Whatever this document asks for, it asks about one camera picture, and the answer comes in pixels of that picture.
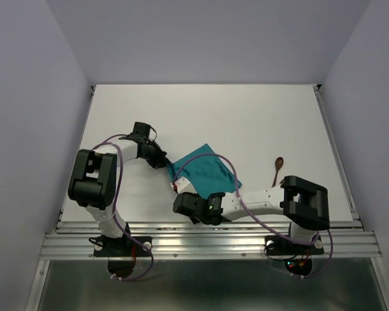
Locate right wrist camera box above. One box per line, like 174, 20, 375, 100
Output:
172, 177, 197, 194

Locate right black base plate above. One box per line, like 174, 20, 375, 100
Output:
265, 235, 324, 257

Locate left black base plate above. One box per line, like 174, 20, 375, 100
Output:
88, 235, 150, 258

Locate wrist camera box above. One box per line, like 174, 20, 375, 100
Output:
172, 177, 197, 194
132, 122, 152, 139

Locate brown wooden spoon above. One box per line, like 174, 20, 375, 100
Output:
272, 157, 284, 187

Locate aluminium frame rail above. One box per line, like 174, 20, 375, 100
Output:
40, 220, 382, 260

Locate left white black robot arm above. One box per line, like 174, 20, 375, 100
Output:
68, 124, 169, 255

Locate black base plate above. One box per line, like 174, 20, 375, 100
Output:
265, 235, 324, 257
88, 235, 150, 258

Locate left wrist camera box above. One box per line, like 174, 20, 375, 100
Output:
132, 122, 152, 139

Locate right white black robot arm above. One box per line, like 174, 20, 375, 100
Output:
172, 176, 331, 253

